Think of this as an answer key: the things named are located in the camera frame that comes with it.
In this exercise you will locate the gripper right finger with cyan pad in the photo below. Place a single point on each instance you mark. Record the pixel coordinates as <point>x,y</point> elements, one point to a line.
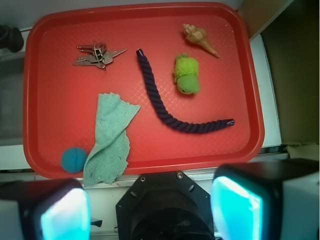
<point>267,200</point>

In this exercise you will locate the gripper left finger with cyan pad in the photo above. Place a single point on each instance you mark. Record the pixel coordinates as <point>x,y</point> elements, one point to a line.
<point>44,210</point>

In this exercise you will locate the blue ball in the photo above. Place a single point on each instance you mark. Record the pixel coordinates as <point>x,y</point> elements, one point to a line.
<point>73,160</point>

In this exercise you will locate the light green cloth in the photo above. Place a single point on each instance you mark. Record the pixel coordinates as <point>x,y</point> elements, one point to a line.
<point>108,158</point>

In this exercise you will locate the bunch of metal keys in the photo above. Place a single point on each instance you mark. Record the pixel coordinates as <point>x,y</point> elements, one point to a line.
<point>97,56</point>

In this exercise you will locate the green plush turtle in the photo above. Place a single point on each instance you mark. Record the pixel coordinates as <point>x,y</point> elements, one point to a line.
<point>186,74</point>

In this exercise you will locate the red plastic tray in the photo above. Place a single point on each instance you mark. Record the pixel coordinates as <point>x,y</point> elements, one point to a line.
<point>60,100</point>

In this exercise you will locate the dark object at left edge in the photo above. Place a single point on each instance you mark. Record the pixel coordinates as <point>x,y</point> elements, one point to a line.
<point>11,38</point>

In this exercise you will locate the tan spiral seashell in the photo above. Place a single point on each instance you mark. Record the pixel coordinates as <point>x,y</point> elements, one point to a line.
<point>198,36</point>

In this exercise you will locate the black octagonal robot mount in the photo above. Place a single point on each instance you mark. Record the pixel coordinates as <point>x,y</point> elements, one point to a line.
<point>165,206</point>

